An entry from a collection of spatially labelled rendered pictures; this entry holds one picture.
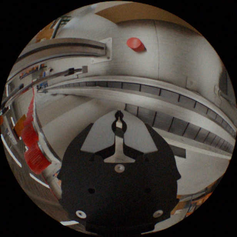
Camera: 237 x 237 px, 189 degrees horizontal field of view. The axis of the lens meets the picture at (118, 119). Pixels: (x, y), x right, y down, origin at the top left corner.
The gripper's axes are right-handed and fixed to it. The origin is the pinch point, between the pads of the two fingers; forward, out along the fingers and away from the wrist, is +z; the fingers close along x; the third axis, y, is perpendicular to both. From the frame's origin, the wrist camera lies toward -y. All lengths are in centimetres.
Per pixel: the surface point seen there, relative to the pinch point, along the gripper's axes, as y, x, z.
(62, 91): -3.2, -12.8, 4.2
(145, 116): 2.7, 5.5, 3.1
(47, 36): -112, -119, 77
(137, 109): 1.6, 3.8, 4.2
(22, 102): 10, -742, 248
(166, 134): 3.6, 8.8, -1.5
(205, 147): 3.6, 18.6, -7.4
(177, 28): -23.5, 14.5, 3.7
